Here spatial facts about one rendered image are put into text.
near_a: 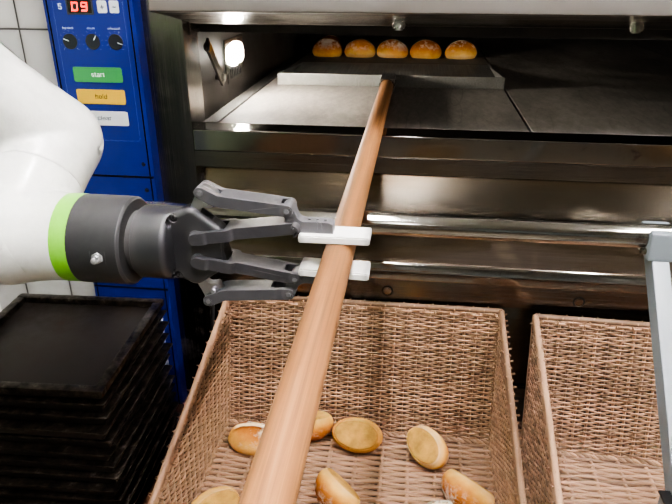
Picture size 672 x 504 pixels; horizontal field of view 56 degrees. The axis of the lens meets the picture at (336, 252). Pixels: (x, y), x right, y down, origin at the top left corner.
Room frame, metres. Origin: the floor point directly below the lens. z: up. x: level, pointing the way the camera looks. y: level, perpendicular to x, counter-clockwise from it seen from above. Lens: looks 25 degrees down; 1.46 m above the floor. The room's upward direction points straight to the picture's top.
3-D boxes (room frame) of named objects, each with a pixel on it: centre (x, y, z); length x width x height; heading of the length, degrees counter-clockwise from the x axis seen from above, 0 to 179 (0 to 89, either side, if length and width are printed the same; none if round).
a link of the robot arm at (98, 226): (0.61, 0.23, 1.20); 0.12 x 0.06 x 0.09; 173
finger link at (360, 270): (0.58, 0.00, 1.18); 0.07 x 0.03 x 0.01; 83
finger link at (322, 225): (0.58, 0.03, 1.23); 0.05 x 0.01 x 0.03; 83
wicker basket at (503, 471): (0.86, -0.02, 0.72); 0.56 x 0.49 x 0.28; 83
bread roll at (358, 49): (2.10, -0.08, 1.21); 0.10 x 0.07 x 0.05; 81
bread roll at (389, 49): (2.09, -0.18, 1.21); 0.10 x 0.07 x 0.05; 81
